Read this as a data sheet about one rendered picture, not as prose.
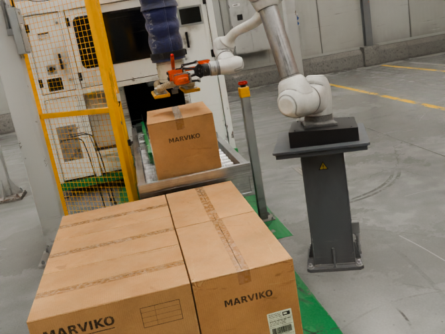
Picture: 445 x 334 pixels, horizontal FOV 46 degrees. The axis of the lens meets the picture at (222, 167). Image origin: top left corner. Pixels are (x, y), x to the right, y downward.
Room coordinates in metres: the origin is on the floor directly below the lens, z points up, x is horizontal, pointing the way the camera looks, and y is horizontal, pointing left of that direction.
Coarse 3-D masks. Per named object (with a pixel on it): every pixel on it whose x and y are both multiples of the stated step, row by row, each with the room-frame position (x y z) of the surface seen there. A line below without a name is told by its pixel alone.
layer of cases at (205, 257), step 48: (192, 192) 2.91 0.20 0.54; (96, 240) 2.40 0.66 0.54; (144, 240) 2.29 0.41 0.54; (192, 240) 2.19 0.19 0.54; (240, 240) 2.10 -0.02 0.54; (48, 288) 1.94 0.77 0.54; (96, 288) 1.87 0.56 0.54; (144, 288) 1.80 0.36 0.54; (192, 288) 1.79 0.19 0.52; (240, 288) 1.81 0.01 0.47; (288, 288) 1.83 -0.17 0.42
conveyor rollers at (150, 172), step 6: (138, 138) 4.94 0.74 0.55; (144, 144) 4.58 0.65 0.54; (150, 144) 4.51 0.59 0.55; (144, 150) 4.32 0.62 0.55; (144, 156) 4.13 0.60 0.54; (222, 156) 3.67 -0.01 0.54; (144, 162) 3.87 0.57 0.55; (222, 162) 3.49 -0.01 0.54; (228, 162) 3.43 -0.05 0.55; (144, 168) 3.69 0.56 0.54; (150, 168) 3.69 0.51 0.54; (144, 174) 3.61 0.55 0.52; (150, 174) 3.51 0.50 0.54; (156, 174) 3.44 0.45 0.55; (150, 180) 3.33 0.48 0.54; (156, 180) 3.33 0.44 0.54
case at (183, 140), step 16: (160, 112) 3.53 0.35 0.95; (176, 112) 3.40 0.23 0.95; (192, 112) 3.28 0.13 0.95; (208, 112) 3.17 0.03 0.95; (160, 128) 3.11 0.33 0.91; (176, 128) 3.12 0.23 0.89; (192, 128) 3.13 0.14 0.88; (208, 128) 3.14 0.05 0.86; (160, 144) 3.11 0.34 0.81; (176, 144) 3.12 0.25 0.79; (192, 144) 3.12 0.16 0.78; (208, 144) 3.13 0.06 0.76; (160, 160) 3.10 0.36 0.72; (176, 160) 3.11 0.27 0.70; (192, 160) 3.12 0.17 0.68; (208, 160) 3.13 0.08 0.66; (160, 176) 3.10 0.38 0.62; (176, 176) 3.11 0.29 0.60
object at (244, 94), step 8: (240, 88) 3.68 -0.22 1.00; (248, 88) 3.69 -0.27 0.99; (240, 96) 3.69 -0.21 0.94; (248, 96) 3.69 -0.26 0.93; (248, 104) 3.69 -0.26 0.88; (248, 112) 3.69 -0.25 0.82; (248, 120) 3.69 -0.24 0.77; (248, 128) 3.68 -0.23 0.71; (248, 136) 3.68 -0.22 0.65; (248, 144) 3.69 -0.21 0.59; (256, 144) 3.69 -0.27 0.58; (256, 152) 3.69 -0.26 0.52; (256, 160) 3.69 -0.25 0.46; (256, 168) 3.69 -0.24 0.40; (256, 176) 3.68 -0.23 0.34; (256, 184) 3.68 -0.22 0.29; (256, 192) 3.68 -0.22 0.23; (256, 200) 3.72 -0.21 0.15; (264, 200) 3.69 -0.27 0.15; (264, 208) 3.69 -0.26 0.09; (264, 216) 3.69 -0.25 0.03
